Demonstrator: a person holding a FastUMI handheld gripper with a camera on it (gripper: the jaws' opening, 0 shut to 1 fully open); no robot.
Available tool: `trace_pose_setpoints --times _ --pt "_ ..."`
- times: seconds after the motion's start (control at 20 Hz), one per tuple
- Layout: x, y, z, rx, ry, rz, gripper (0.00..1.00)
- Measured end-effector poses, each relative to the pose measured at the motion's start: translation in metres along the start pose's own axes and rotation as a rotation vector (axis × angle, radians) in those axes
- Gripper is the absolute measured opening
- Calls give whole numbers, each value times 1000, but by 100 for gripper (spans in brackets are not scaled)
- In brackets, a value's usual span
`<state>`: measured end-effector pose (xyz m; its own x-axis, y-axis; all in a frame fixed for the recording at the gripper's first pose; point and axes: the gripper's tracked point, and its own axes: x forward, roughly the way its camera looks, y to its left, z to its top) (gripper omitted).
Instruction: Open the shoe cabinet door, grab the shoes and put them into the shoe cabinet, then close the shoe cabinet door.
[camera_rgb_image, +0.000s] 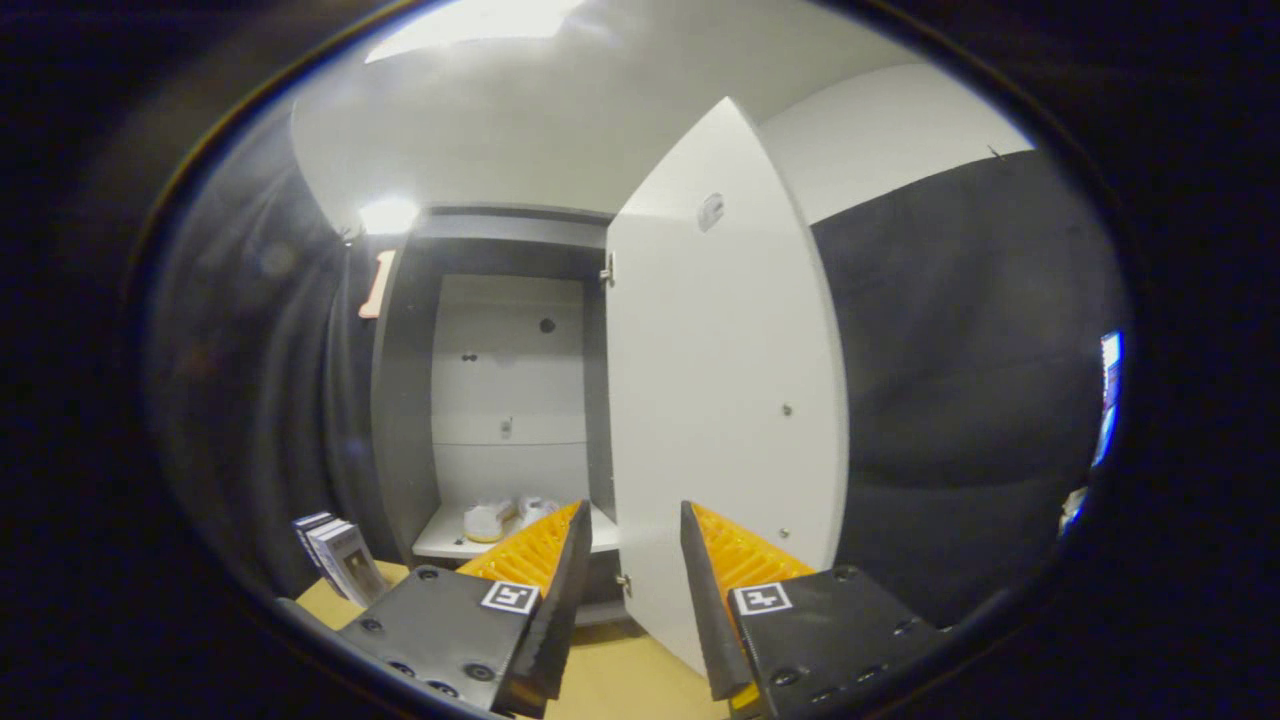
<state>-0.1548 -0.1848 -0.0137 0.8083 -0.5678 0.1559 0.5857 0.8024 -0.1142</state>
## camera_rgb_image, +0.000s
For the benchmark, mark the large ceiling light panel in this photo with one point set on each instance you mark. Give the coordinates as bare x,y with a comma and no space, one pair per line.
470,25

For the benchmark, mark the white canvas shoe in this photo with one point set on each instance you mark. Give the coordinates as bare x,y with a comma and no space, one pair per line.
535,508
488,522

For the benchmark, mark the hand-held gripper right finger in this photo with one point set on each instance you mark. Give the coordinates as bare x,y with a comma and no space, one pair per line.
710,620

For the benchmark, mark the black backdrop cloth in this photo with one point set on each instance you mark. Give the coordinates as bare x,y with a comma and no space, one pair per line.
950,350

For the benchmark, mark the small ceiling light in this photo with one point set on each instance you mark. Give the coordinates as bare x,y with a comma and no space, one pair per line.
388,215

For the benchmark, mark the white shoe cabinet door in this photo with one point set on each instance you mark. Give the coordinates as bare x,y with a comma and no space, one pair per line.
720,400

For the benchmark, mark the grey shoe cabinet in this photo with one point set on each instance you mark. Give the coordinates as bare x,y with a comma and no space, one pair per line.
405,400

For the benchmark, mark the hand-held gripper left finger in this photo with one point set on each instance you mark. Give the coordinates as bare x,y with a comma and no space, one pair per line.
560,620

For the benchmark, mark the lit blue screen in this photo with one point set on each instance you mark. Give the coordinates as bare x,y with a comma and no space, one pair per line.
1108,390

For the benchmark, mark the metal door hinge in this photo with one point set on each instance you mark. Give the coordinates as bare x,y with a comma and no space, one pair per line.
606,272
623,582

